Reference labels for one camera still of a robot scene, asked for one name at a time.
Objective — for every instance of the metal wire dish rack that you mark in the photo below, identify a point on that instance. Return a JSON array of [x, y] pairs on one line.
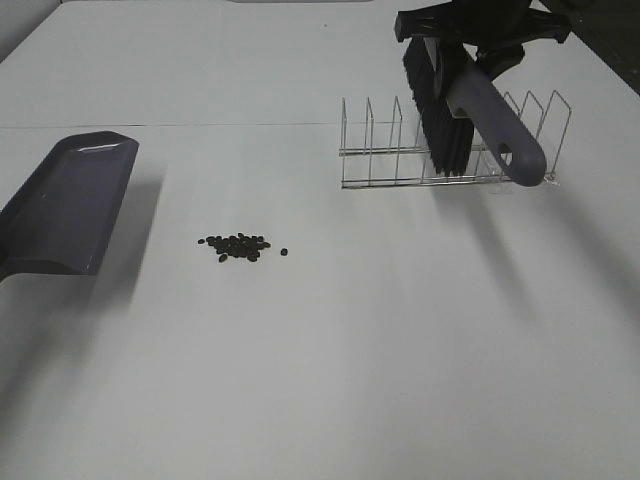
[[395, 153]]

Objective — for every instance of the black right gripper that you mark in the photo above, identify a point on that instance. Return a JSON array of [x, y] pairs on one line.
[[498, 29]]

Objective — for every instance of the pile of coffee beans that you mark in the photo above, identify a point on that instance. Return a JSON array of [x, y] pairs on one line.
[[238, 246]]

